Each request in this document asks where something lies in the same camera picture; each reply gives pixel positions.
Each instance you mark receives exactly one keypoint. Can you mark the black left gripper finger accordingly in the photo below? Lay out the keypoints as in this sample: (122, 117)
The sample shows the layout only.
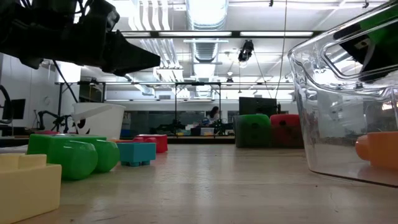
(130, 57)

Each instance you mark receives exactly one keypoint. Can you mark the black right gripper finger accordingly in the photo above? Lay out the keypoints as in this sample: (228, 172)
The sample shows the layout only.
(379, 59)

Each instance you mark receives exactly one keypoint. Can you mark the clear plastic bin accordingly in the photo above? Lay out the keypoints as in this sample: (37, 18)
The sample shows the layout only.
(335, 124)

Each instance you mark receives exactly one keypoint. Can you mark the yellow long toy block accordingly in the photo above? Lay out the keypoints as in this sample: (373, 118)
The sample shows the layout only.
(121, 141)

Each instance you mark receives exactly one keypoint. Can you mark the orange long toy block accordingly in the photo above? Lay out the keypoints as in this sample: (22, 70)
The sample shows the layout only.
(382, 149)

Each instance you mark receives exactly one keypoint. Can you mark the red square toy block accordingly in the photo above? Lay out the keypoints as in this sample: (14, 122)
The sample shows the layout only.
(161, 144)

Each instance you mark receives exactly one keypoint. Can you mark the teal toy block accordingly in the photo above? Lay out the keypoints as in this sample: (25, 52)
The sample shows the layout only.
(136, 152)

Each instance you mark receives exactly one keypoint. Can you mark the large green toy block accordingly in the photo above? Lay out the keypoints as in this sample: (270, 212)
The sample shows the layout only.
(74, 158)

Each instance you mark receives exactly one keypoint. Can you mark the green foam die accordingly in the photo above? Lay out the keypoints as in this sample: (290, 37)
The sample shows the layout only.
(252, 132)

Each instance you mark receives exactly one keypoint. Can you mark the pale cream toy block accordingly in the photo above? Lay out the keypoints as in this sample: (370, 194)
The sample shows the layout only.
(28, 193)

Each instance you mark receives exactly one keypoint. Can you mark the background black robot arm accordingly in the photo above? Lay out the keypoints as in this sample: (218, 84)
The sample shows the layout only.
(222, 128)
(51, 113)
(174, 127)

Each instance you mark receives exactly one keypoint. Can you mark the blue background bin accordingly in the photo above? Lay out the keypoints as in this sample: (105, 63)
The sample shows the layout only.
(125, 133)

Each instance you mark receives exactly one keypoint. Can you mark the person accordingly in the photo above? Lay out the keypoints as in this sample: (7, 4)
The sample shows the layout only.
(214, 114)

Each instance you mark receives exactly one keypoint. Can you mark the small black ceiling lamp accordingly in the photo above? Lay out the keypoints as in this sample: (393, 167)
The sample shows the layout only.
(229, 81)

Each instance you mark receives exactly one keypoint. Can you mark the white background container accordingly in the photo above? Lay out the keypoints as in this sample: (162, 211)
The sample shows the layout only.
(207, 131)

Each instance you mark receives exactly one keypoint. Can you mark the background workbench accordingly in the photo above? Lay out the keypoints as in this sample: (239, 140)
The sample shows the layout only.
(202, 140)

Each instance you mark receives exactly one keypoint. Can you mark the black ceiling spotlight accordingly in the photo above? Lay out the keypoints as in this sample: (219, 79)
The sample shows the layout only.
(245, 51)

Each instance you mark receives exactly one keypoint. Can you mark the far red toy block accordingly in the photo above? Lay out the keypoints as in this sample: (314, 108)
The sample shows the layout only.
(286, 132)

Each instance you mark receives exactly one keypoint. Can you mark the black monitor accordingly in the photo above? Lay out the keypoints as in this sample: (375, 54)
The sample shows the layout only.
(257, 105)

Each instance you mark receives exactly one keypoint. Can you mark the black metal table frame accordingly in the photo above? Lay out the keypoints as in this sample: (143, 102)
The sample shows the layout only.
(186, 83)

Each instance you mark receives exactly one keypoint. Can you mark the silver ceiling duct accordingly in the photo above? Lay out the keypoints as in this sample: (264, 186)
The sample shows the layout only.
(206, 46)

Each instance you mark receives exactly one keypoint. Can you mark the black wall screen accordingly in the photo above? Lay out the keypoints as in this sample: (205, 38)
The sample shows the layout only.
(18, 109)

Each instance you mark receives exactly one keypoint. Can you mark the black overhead frame beam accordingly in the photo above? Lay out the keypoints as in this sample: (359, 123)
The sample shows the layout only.
(217, 34)

